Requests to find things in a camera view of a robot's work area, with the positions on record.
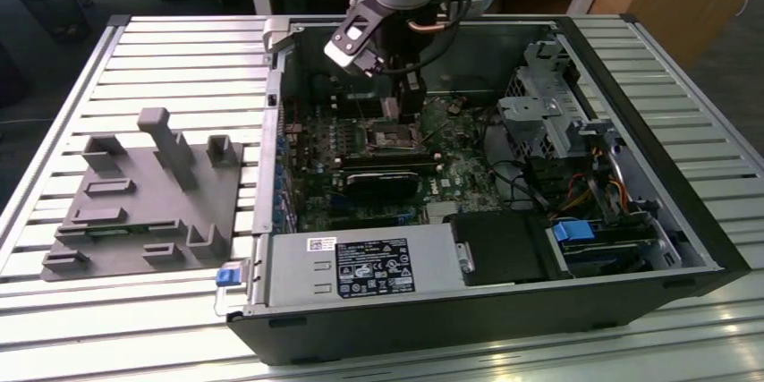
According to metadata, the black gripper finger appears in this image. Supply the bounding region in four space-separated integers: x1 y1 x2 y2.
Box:
398 72 429 126

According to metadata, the silver CPU chip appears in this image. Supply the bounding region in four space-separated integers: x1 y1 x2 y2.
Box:
382 98 405 124

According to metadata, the CPU socket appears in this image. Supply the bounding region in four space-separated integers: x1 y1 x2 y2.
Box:
351 118 429 157

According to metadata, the green motherboard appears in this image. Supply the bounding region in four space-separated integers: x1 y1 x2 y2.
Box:
278 90 539 233

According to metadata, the metal drive cage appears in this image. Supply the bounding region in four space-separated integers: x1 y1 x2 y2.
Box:
495 39 629 162

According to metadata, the graphics card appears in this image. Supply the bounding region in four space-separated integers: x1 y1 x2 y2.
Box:
343 169 423 200

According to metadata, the silver chipset heatsink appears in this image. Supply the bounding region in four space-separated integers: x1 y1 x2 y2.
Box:
427 201 462 225

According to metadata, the blue disk carrier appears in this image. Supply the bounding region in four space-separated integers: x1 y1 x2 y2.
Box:
553 219 599 244

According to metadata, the silver power supply unit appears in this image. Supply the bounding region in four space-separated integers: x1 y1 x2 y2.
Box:
262 225 471 311

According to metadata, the grey parts rack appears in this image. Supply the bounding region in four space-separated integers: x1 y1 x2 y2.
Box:
39 106 246 284

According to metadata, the wooden cabinet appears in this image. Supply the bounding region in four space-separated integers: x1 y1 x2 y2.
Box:
587 0 764 69

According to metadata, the black PC case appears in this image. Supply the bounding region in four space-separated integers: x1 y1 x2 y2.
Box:
223 14 753 368

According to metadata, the black bin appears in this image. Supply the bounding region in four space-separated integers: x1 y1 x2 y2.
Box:
15 0 91 41

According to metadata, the green RAM stick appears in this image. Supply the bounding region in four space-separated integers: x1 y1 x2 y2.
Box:
83 227 181 238

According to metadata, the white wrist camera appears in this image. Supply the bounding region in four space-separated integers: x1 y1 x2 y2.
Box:
325 23 387 78

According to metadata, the orange yellow wire bundle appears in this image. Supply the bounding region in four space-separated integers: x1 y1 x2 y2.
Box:
565 144 634 217

